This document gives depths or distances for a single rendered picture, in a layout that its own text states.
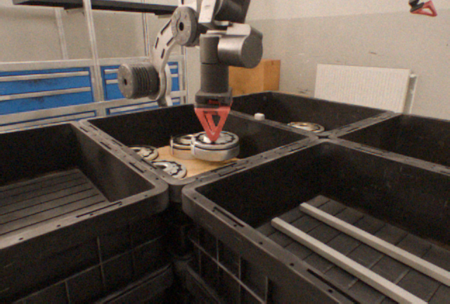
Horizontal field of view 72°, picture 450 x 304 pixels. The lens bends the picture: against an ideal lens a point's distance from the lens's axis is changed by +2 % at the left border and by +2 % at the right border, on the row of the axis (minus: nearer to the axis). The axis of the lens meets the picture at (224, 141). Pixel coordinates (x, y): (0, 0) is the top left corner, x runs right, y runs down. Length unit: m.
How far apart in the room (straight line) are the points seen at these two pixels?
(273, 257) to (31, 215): 0.42
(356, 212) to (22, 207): 0.54
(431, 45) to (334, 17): 1.07
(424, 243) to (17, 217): 0.60
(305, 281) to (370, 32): 3.70
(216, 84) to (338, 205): 0.31
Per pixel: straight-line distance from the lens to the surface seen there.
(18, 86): 2.45
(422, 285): 0.45
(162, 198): 0.36
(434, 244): 0.53
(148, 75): 1.61
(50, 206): 0.60
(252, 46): 0.55
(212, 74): 0.59
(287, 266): 0.26
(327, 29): 4.10
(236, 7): 0.62
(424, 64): 3.71
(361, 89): 3.80
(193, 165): 0.67
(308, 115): 0.93
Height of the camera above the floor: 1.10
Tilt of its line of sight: 19 degrees down
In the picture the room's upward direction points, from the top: straight up
